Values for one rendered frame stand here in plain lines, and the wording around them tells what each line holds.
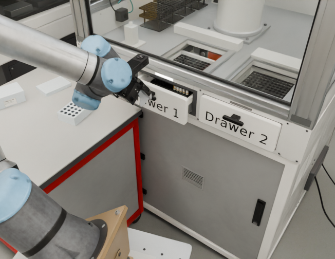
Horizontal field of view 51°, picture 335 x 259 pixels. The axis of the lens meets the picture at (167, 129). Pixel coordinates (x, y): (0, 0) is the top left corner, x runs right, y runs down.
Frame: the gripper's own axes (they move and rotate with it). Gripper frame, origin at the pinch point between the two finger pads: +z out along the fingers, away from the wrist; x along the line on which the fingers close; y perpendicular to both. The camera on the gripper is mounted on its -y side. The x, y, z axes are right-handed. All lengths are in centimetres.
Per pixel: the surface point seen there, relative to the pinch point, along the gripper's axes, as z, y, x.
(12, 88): -1, 20, -58
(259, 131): 8.3, -5.5, 40.0
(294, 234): 103, 13, 59
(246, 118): 5.8, -7.2, 34.9
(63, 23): 21, -24, -80
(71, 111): 2.5, 17.1, -27.5
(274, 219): 42, 15, 52
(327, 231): 110, 3, 73
